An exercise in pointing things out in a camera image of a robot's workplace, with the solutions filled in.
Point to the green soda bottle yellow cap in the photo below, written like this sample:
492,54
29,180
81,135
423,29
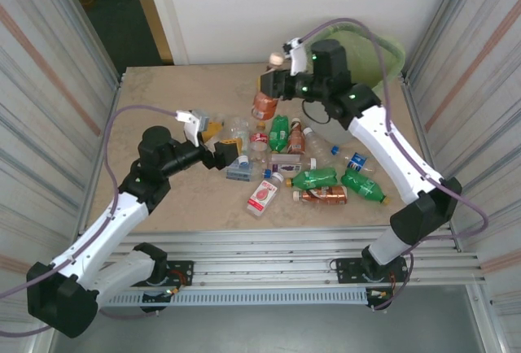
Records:
362,184
315,179

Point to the aluminium rail frame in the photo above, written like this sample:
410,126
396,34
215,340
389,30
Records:
264,247

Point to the translucent grey waste bin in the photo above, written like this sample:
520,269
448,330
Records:
340,133

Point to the green-lined trash bin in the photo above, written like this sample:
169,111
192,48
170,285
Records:
366,60

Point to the wide clear bottle green label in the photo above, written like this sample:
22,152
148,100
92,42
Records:
240,129

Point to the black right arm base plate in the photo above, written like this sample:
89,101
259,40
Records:
350,271

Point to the crushed bottle blue label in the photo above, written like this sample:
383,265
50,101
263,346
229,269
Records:
240,174

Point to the corrugated metal side panel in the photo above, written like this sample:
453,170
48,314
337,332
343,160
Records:
488,125
40,125

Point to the pink label bottle white cap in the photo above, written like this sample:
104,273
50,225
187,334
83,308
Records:
262,196

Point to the red label bottle yellow cap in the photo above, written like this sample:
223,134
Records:
259,138

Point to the copper brown bottle tan cap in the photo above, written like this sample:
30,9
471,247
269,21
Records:
325,195

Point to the brown bottle white cap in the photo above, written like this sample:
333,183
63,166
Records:
264,107

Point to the clear bottle white cap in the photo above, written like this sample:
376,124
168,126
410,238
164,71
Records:
319,145

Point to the purple label bottle white cap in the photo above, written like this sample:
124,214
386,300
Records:
287,164

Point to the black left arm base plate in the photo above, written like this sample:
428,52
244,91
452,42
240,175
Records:
183,267

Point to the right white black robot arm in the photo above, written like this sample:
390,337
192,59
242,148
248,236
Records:
390,153

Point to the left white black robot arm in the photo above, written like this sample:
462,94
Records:
102,227

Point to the Pepsi bottle blue cap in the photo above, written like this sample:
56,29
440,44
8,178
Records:
358,162

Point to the wooden door frame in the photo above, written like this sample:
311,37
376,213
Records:
154,23

